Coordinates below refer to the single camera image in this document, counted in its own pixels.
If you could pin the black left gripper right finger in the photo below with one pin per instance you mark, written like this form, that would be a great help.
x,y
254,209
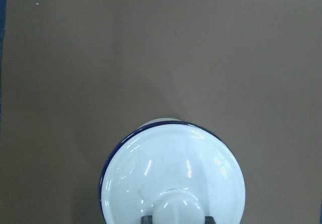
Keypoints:
x,y
209,220

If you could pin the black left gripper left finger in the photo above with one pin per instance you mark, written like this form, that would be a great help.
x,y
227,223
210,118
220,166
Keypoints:
x,y
147,219

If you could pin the white enamel cup lid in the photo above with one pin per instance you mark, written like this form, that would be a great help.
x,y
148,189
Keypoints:
x,y
176,171

